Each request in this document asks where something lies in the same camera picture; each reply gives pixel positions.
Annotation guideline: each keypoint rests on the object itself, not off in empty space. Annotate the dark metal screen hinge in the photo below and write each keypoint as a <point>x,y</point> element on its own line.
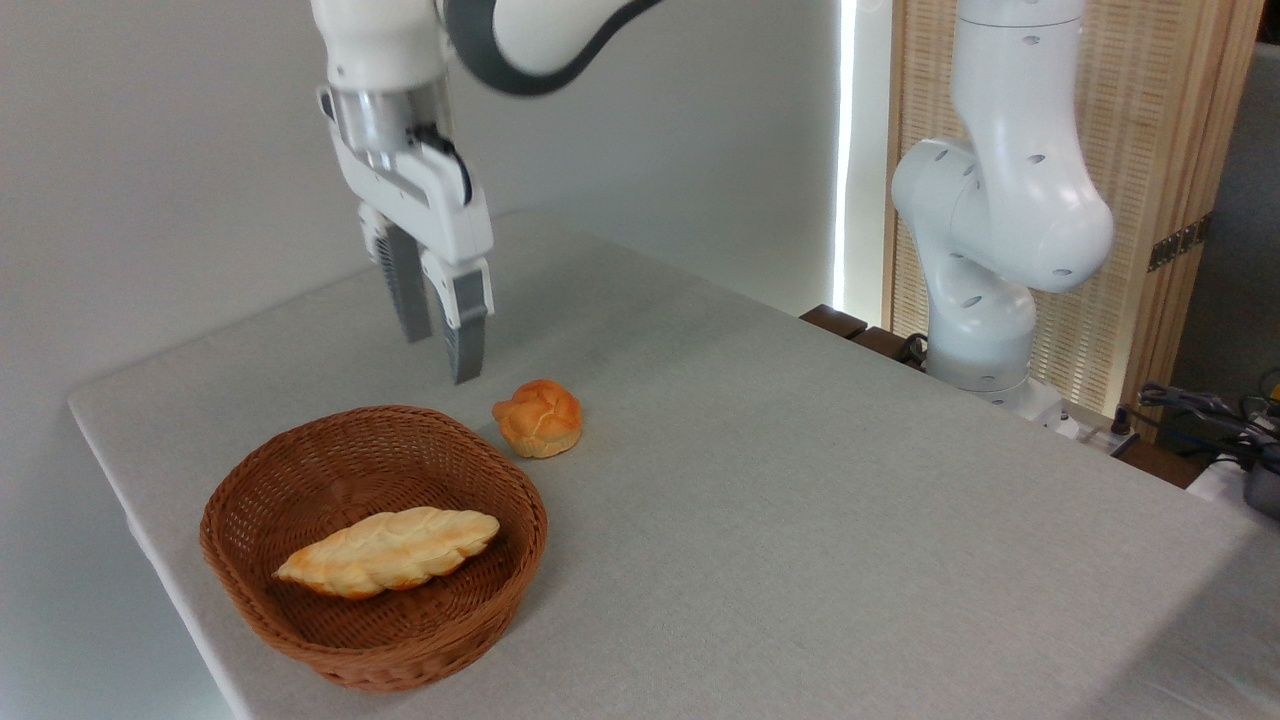
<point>1180,243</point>

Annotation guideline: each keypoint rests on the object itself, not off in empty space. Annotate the brown wicker basket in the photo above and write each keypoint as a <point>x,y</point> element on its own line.
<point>400,640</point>

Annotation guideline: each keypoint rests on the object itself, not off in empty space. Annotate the dark wooden board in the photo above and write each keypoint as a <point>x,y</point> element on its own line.
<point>835,320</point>

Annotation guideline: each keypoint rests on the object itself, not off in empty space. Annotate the long braided bread loaf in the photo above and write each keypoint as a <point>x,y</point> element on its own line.
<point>388,552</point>

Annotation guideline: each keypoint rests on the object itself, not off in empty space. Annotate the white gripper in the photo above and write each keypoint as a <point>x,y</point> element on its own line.
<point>430,205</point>

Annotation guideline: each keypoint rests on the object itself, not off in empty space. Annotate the round orange bread roll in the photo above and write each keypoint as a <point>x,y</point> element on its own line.
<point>540,420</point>

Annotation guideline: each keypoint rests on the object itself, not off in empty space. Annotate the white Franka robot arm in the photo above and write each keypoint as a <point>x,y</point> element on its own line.
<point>1010,190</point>

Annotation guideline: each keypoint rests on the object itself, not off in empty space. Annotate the wooden slatted folding screen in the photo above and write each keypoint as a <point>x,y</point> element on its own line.
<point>1150,120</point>

